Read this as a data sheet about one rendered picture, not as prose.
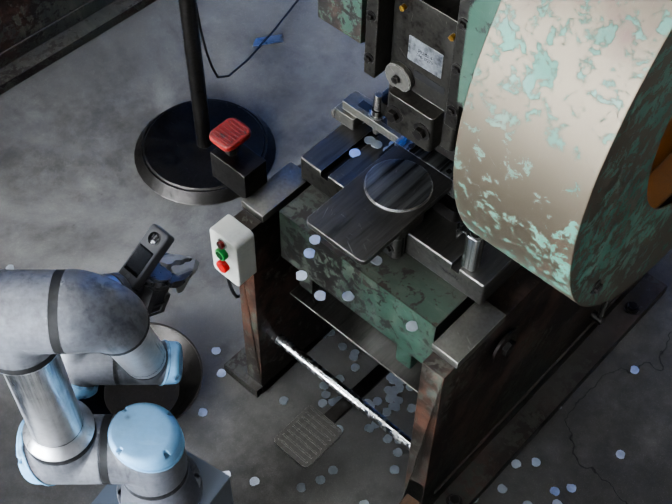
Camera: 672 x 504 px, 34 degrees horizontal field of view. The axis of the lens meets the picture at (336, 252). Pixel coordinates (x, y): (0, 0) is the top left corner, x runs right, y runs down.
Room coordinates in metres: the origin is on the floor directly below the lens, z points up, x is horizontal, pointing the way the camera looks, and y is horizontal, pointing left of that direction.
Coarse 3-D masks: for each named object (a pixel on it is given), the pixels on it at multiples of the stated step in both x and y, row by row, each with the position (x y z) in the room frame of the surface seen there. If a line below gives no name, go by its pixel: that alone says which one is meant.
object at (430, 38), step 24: (408, 0) 1.36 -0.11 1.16; (432, 0) 1.35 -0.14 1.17; (456, 0) 1.35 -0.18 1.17; (408, 24) 1.36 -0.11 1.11; (432, 24) 1.33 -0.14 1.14; (456, 24) 1.30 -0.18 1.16; (408, 48) 1.36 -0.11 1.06; (432, 48) 1.33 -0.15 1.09; (408, 72) 1.35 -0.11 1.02; (432, 72) 1.32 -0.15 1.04; (408, 96) 1.33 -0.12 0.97; (432, 96) 1.32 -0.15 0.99; (408, 120) 1.31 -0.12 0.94; (432, 120) 1.28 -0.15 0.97; (432, 144) 1.29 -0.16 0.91
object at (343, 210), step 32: (384, 160) 1.36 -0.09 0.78; (416, 160) 1.37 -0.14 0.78; (352, 192) 1.29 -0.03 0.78; (384, 192) 1.28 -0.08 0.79; (416, 192) 1.29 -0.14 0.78; (320, 224) 1.21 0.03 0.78; (352, 224) 1.21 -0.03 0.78; (384, 224) 1.21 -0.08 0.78; (416, 224) 1.27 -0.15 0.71; (352, 256) 1.15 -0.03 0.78
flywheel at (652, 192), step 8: (664, 136) 1.12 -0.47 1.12; (664, 144) 1.13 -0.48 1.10; (664, 152) 1.13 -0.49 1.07; (656, 160) 1.12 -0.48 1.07; (664, 160) 1.14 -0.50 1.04; (656, 168) 1.12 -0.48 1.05; (664, 168) 1.13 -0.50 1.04; (656, 176) 1.11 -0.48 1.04; (664, 176) 1.11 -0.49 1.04; (648, 184) 1.09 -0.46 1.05; (656, 184) 1.09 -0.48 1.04; (664, 184) 1.10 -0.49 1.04; (648, 192) 1.07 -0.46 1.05; (656, 192) 1.08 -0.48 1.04; (664, 192) 1.08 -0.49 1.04; (648, 200) 1.06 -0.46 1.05; (656, 200) 1.06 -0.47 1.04; (664, 200) 1.07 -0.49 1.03
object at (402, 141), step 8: (400, 144) 1.40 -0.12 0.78; (408, 144) 1.41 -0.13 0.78; (416, 152) 1.39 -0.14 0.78; (424, 152) 1.39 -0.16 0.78; (432, 152) 1.39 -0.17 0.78; (424, 160) 1.37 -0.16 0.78; (432, 160) 1.37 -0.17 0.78; (440, 160) 1.37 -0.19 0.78; (448, 160) 1.37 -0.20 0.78; (440, 168) 1.35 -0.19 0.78; (448, 168) 1.35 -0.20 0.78; (448, 176) 1.33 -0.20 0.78; (448, 192) 1.32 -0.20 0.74
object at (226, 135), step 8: (232, 120) 1.48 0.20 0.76; (216, 128) 1.45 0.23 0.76; (224, 128) 1.45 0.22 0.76; (232, 128) 1.45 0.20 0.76; (240, 128) 1.45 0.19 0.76; (248, 128) 1.45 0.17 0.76; (216, 136) 1.43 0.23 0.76; (224, 136) 1.43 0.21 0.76; (232, 136) 1.43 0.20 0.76; (240, 136) 1.43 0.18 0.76; (248, 136) 1.44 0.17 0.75; (216, 144) 1.42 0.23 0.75; (224, 144) 1.41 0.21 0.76; (232, 144) 1.41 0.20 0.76; (240, 144) 1.42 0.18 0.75
